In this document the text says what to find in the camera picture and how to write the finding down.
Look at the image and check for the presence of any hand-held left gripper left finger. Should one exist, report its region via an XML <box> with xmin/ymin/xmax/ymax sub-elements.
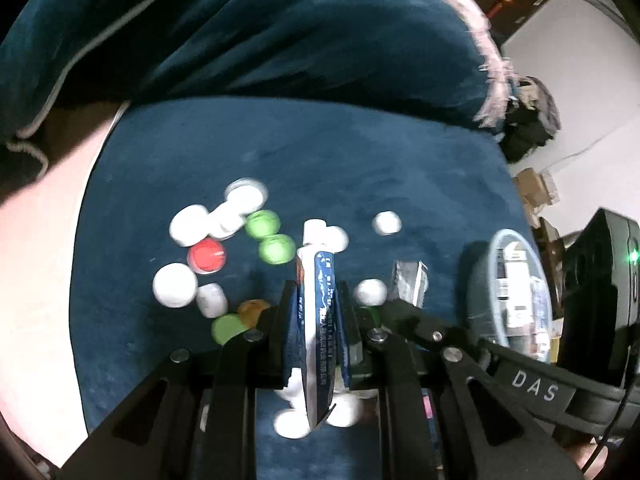
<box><xmin>57</xmin><ymin>280</ymin><xmax>301</xmax><ymax>480</ymax></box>

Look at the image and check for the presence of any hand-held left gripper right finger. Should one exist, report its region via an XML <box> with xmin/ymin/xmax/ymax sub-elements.
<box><xmin>336</xmin><ymin>280</ymin><xmax>586</xmax><ymax>480</ymax></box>

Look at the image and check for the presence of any blue white toothpaste tube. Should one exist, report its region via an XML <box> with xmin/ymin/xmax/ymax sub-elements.
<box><xmin>294</xmin><ymin>219</ymin><xmax>342</xmax><ymax>432</ymax></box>

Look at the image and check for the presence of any pile of white caps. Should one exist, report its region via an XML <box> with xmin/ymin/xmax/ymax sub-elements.
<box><xmin>272</xmin><ymin>365</ymin><xmax>363</xmax><ymax>441</ymax></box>

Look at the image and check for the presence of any small green bottle cap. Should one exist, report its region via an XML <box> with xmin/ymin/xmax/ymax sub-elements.
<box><xmin>211</xmin><ymin>313</ymin><xmax>248</xmax><ymax>346</ymax></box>

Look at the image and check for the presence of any white mesh basket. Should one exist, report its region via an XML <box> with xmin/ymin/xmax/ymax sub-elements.
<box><xmin>467</xmin><ymin>229</ymin><xmax>556</xmax><ymax>366</ymax></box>

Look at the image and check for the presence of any white printed bottle cap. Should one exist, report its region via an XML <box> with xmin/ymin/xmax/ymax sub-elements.
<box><xmin>206</xmin><ymin>201</ymin><xmax>247</xmax><ymax>240</ymax></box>

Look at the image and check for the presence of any round blue plush mat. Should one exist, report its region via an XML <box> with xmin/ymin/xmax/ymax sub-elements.
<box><xmin>70</xmin><ymin>97</ymin><xmax>548</xmax><ymax>480</ymax></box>

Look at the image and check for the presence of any white oblong bottle cap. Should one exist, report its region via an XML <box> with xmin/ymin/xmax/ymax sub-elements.
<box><xmin>169</xmin><ymin>204</ymin><xmax>211</xmax><ymax>247</ymax></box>

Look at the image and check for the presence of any pink bed sheet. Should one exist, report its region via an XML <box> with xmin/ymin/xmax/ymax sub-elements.
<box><xmin>0</xmin><ymin>102</ymin><xmax>132</xmax><ymax>456</ymax></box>

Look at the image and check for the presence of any silver foil packet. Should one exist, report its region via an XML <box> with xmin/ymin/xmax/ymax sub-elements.
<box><xmin>390</xmin><ymin>260</ymin><xmax>430</xmax><ymax>308</ymax></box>

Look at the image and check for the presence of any tan bottle cap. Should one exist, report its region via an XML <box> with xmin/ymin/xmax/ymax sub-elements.
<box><xmin>237</xmin><ymin>299</ymin><xmax>272</xmax><ymax>326</ymax></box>

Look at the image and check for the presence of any red bottle cap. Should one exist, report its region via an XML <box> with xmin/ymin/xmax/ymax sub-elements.
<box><xmin>186</xmin><ymin>238</ymin><xmax>227</xmax><ymax>275</ymax></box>

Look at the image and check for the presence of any cardboard box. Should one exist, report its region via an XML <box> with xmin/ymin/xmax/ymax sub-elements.
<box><xmin>515</xmin><ymin>167</ymin><xmax>561</xmax><ymax>211</ymax></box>

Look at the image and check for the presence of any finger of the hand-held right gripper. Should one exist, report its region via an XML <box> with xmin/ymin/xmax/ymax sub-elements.
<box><xmin>381</xmin><ymin>300</ymin><xmax>483</xmax><ymax>361</ymax></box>

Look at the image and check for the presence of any dark brown wall board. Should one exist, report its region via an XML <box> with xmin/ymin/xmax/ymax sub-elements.
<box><xmin>456</xmin><ymin>0</ymin><xmax>556</xmax><ymax>46</ymax></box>

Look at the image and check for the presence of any clear bottle cap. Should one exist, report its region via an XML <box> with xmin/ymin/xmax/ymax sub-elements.
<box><xmin>224</xmin><ymin>177</ymin><xmax>268</xmax><ymax>213</ymax></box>

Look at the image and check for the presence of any dark blue plush blanket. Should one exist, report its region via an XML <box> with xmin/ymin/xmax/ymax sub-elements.
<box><xmin>0</xmin><ymin>0</ymin><xmax>516</xmax><ymax>161</ymax></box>

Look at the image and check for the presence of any pile of dark clothes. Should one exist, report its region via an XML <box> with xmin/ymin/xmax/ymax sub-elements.
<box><xmin>500</xmin><ymin>75</ymin><xmax>563</xmax><ymax>163</ymax></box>

